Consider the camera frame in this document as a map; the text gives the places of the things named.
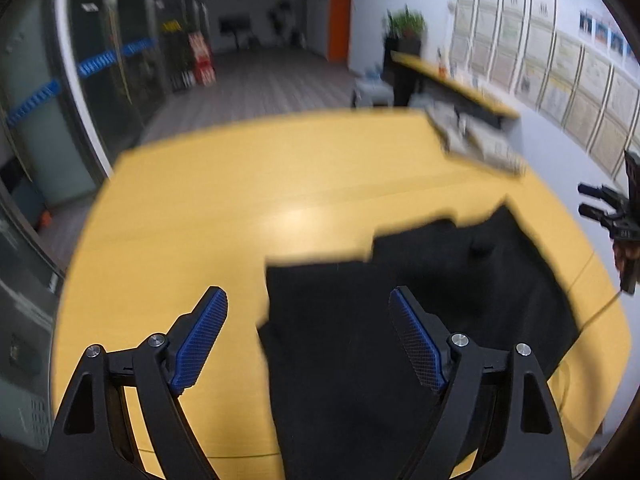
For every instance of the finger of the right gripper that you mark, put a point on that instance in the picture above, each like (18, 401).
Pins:
(598, 215)
(604, 193)

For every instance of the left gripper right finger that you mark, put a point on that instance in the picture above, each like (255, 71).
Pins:
(523, 437)

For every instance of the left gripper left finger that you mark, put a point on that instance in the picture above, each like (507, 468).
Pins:
(92, 436)

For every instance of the black fleece garment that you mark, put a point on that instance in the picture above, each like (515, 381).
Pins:
(344, 398)

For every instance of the yellow side desk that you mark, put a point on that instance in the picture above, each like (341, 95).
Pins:
(408, 66)

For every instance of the potted green plant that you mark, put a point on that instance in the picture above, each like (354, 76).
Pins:
(404, 30)

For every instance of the red white sign stand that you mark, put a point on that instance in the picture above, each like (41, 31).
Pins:
(203, 64)

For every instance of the black tv on stand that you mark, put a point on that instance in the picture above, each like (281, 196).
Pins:
(233, 25)

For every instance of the orange wall pillar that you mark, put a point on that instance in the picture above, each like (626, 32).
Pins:
(339, 30)

